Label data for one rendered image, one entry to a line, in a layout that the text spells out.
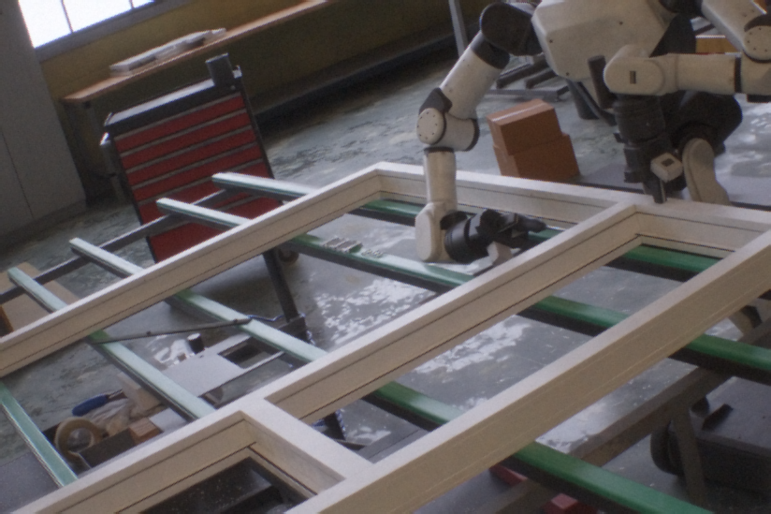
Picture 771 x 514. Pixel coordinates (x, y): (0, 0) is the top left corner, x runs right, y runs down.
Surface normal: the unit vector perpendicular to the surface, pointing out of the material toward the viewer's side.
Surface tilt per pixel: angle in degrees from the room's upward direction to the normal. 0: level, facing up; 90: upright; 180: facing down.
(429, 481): 90
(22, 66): 90
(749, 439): 0
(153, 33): 90
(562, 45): 102
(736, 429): 0
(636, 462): 0
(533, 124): 90
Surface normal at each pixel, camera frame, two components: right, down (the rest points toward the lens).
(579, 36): -0.45, 0.60
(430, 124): -0.72, -0.08
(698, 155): 0.56, 0.09
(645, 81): -0.37, 0.40
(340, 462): -0.30, -0.91
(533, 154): 0.25, 0.23
